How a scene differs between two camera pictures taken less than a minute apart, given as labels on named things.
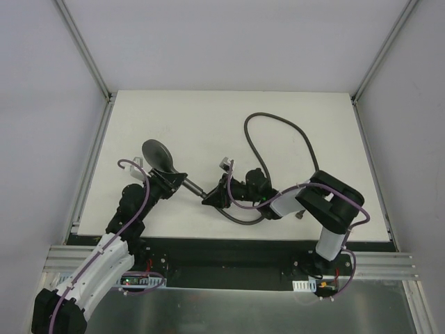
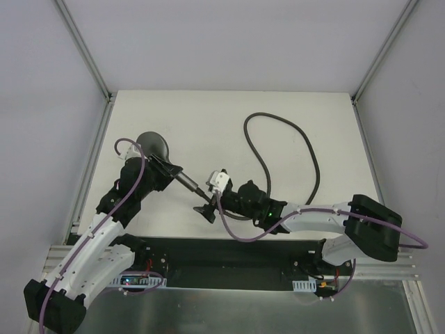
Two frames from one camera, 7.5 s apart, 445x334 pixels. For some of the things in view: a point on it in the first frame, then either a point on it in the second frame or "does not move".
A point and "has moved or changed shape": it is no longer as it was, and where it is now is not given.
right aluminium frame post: (407, 11) does not move
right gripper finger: (216, 200) -> (208, 211)
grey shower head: (159, 157) has moved or changed shape
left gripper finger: (175, 180) -> (170, 170)
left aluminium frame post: (83, 48) does not move
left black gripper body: (161, 181) -> (161, 167)
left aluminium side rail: (73, 226) does not move
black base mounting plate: (190, 261) does not move
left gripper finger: (170, 177) -> (167, 164)
